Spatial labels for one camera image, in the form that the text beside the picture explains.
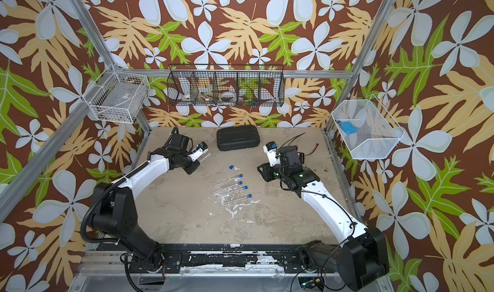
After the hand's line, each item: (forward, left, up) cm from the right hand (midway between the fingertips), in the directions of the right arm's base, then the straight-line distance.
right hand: (260, 166), depth 81 cm
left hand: (+9, +30, -7) cm, 32 cm away
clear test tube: (+8, +27, -6) cm, 29 cm away
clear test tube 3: (-1, +17, -19) cm, 26 cm away
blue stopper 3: (+1, +9, -18) cm, 20 cm away
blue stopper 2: (+6, +9, -18) cm, 21 cm away
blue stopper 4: (-1, +7, -19) cm, 20 cm away
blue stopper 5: (-5, +4, -19) cm, 20 cm away
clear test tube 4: (-2, +14, -18) cm, 23 cm away
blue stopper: (+11, +14, -18) cm, 26 cm away
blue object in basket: (+17, -41, +6) cm, 45 cm away
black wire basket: (+41, +16, +13) cm, 46 cm away
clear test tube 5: (-7, +12, -19) cm, 23 cm away
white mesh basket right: (+9, -49, +10) cm, 50 cm away
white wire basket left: (+27, +64, +16) cm, 72 cm away
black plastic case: (+28, +11, -12) cm, 32 cm away
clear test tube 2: (+3, +17, -19) cm, 25 cm away
